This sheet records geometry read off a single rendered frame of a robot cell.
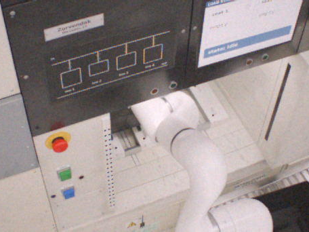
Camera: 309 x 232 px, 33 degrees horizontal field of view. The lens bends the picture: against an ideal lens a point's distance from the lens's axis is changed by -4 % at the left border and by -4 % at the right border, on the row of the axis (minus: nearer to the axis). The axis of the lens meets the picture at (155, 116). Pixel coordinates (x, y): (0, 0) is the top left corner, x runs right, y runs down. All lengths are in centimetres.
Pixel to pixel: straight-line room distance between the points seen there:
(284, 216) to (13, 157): 102
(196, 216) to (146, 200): 63
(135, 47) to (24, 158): 40
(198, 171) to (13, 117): 43
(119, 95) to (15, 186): 38
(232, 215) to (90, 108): 41
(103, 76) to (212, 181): 33
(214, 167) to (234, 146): 76
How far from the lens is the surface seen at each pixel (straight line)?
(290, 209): 197
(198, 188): 120
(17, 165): 136
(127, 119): 180
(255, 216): 123
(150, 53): 123
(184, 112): 143
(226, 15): 126
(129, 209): 179
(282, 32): 142
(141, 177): 185
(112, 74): 123
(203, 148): 121
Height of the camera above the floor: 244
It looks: 52 degrees down
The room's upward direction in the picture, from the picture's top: 3 degrees clockwise
